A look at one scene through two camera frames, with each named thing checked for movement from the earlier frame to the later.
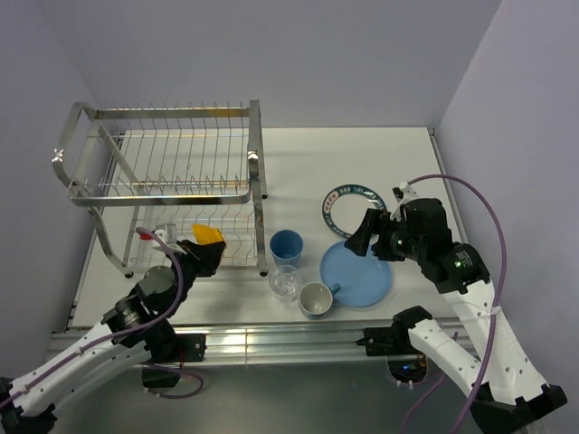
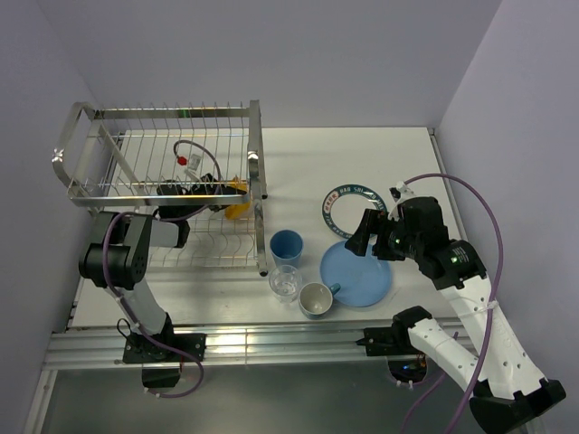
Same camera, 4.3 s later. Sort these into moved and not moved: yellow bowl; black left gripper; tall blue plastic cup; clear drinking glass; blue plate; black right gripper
Moved: black left gripper; yellow bowl
Not moved: blue plate; clear drinking glass; tall blue plastic cup; black right gripper
